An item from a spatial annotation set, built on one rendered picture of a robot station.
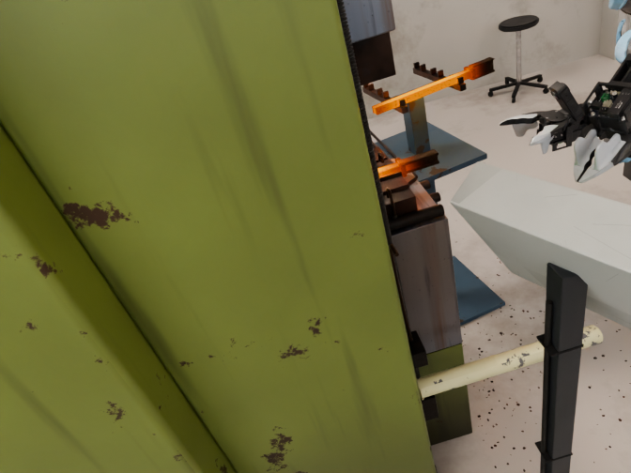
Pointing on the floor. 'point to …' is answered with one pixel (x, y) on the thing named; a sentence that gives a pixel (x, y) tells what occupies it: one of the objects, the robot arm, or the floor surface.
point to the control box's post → (562, 405)
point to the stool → (519, 54)
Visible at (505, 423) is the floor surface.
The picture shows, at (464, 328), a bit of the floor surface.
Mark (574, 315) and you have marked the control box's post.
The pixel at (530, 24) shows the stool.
